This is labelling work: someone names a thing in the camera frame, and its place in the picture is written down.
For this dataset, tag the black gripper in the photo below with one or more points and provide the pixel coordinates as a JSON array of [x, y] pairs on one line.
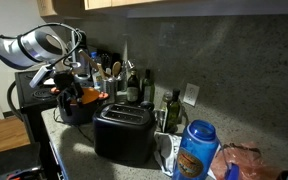
[[64, 81]]

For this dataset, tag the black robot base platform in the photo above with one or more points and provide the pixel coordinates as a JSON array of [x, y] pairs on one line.
[[10, 158]]

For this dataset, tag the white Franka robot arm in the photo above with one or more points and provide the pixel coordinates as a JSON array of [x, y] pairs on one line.
[[10, 50]]

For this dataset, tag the black silver toaster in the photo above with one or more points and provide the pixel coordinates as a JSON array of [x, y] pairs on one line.
[[124, 140]]

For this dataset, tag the grey pot orange inside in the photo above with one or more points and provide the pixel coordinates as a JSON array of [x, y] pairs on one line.
[[90, 111]]

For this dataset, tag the clear plastic bottle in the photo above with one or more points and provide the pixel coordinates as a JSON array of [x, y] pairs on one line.
[[95, 75]]

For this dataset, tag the steel utensil holder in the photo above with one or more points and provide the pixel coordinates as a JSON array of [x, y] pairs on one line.
[[110, 89]]

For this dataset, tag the black stove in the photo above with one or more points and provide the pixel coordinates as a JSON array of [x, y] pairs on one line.
[[30, 90]]

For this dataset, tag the long wooden spatula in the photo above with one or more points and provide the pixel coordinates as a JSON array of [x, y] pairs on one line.
[[90, 61]]

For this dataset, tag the silver black tall appliance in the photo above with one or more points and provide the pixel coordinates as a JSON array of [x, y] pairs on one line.
[[80, 53]]

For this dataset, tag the wooden spoon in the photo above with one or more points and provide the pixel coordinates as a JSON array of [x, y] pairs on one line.
[[116, 68]]

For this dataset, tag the dark labelled glass bottle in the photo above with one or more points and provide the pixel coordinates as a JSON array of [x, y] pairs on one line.
[[133, 88]]

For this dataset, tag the green wine bottle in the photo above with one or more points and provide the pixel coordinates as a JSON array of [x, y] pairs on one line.
[[148, 90]]

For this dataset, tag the orange black clamp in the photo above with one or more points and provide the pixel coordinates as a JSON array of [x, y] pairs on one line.
[[20, 174]]

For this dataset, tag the glass jar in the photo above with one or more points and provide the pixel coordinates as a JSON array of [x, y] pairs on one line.
[[164, 101]]

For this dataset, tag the olive oil bottle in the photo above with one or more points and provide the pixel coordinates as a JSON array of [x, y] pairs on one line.
[[173, 111]]

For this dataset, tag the blue plastic water bottle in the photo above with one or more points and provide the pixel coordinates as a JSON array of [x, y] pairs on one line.
[[195, 151]]

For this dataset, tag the red plastic bag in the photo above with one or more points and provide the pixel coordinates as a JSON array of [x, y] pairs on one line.
[[247, 161]]

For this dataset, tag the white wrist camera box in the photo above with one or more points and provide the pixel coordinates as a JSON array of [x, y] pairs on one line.
[[40, 76]]

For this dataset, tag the wooden wall cabinet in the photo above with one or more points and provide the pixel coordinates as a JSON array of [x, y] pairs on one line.
[[100, 3]]

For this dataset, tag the white wall outlet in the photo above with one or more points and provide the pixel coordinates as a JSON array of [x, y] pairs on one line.
[[191, 94]]

